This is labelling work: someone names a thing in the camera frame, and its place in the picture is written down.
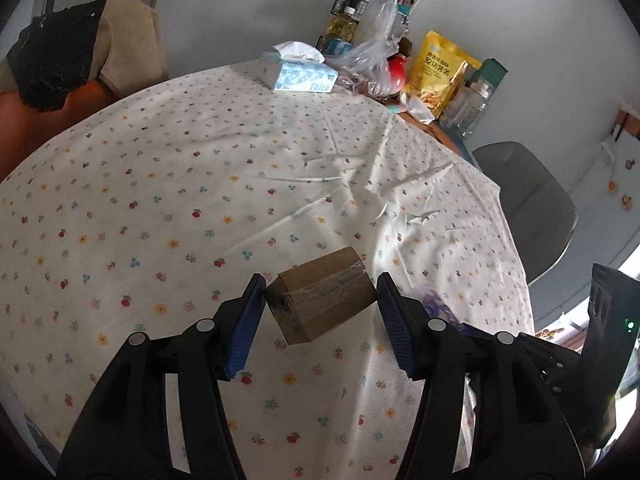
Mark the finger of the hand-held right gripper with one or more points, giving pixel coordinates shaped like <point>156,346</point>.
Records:
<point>555,365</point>

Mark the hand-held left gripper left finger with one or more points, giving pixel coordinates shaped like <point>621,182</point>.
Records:
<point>245,327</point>

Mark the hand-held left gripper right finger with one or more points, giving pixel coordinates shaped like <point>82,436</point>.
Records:
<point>397,327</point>

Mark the purple plastic wrapper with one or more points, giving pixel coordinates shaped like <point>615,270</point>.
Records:
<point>435,302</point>

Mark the small taped cardboard box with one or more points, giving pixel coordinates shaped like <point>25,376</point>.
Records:
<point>320,295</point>

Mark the grey chair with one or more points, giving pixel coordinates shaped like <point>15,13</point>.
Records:
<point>530,200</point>

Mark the floral tablecloth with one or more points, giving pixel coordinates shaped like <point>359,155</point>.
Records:
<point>150,185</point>

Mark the pink teal stick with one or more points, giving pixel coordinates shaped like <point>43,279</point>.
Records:
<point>395,107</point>

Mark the clear glass jar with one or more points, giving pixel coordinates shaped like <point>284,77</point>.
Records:
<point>467,107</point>

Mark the yellow snack bag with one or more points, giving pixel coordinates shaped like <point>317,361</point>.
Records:
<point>435,75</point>

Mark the blue white tissue box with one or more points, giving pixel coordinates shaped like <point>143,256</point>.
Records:
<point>300,72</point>

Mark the green box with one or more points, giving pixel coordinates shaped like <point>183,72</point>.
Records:
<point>492,70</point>

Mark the clear plastic bag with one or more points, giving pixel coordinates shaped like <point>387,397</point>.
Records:
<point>372,45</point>

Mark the teal packet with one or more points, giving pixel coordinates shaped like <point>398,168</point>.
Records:
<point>337,46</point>

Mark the orange chair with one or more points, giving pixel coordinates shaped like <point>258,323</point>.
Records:
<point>35,130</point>

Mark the yellow oil bottle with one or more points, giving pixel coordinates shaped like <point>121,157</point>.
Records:
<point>340,30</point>

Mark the beige garment on chair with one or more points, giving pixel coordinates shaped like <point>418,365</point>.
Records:
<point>130,42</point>

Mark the black cloth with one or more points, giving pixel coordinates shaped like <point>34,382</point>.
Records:
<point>55,55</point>

